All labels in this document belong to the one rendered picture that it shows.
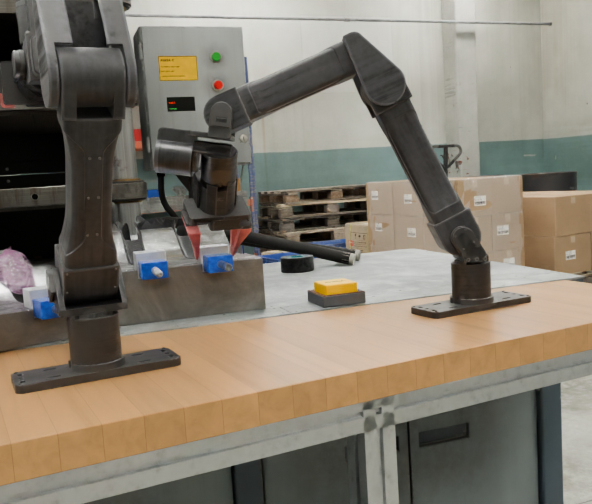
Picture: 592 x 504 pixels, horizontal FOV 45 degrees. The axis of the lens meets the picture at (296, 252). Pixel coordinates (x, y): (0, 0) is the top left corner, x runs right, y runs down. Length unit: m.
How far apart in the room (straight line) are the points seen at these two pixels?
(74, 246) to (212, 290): 0.40
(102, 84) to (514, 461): 1.12
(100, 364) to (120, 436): 0.17
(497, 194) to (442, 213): 4.08
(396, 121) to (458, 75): 8.17
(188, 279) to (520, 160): 9.08
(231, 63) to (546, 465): 1.35
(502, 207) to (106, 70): 4.61
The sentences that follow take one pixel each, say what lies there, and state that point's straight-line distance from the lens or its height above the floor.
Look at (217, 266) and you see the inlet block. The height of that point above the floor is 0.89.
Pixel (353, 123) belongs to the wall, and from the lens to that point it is 8.83.
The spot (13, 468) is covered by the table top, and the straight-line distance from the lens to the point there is 0.75.
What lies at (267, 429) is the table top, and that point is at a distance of 0.84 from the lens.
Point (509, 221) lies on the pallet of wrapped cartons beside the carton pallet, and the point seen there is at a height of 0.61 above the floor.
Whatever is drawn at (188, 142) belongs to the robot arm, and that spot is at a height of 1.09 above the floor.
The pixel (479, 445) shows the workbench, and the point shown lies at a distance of 1.50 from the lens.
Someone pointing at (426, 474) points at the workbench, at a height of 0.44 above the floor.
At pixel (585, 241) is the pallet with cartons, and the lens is 5.96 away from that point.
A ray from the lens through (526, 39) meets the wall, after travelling 10.37.
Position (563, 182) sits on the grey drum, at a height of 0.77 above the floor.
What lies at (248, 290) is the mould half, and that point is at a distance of 1.24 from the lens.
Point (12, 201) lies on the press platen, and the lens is 2.00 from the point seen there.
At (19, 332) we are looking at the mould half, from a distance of 1.14.
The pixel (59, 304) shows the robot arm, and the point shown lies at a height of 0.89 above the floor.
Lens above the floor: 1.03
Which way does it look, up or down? 6 degrees down
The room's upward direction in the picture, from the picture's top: 4 degrees counter-clockwise
